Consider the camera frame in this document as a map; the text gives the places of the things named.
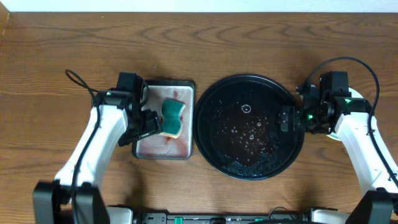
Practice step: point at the green yellow sponge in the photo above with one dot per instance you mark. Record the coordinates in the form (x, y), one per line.
(171, 122)

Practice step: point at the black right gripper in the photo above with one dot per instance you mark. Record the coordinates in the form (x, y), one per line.
(295, 120)

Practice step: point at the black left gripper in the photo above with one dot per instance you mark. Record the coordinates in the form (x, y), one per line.
(149, 123)

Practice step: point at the rectangular black metal tray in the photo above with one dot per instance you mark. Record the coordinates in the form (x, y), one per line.
(162, 147)

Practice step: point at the round black tray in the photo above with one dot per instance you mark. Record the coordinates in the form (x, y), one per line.
(236, 127)

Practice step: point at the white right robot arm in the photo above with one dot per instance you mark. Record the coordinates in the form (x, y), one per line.
(348, 117)

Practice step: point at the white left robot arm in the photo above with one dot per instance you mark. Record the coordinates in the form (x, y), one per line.
(116, 119)

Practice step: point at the light blue plate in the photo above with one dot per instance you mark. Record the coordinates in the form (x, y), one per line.
(321, 117)

